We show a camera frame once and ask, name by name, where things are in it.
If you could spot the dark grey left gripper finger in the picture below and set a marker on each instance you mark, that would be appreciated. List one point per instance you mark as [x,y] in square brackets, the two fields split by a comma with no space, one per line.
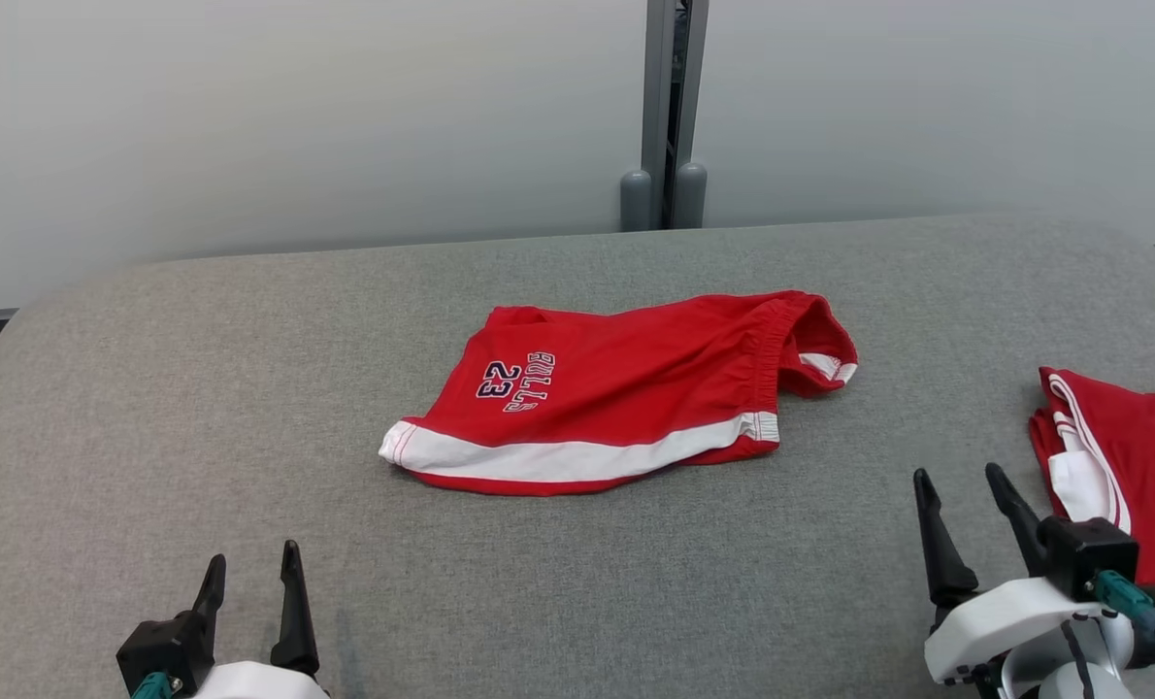
[294,631]
[212,597]

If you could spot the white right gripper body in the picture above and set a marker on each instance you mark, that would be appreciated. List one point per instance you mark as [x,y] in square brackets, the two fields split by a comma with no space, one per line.
[995,621]

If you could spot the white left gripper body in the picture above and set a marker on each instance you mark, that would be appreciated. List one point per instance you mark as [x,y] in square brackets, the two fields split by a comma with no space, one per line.
[247,684]

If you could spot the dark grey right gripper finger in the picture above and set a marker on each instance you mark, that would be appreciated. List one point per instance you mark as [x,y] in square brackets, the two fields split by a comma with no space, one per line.
[1014,510]
[948,573]

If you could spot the red jersey with white trim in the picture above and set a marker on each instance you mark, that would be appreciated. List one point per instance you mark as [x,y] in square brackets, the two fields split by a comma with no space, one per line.
[1150,456]

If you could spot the red Bulls 23 shorts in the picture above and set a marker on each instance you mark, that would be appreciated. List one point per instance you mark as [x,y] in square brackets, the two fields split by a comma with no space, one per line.
[636,388]

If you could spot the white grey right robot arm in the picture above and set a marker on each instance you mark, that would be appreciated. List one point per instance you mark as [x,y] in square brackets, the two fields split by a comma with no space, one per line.
[1072,680]

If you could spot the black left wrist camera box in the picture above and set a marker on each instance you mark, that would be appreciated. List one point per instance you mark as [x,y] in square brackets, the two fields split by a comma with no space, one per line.
[165,646]

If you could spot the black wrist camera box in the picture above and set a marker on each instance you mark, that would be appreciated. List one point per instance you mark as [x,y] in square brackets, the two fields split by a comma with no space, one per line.
[165,646]
[1087,553]

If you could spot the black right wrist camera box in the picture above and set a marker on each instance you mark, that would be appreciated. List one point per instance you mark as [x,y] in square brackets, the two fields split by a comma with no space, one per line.
[1087,553]

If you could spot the grey cylinder post foot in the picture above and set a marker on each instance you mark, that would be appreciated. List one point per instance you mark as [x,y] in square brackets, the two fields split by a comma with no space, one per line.
[690,199]
[636,204]

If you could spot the grey partition post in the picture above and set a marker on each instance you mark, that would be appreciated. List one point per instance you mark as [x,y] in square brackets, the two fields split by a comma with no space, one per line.
[675,87]

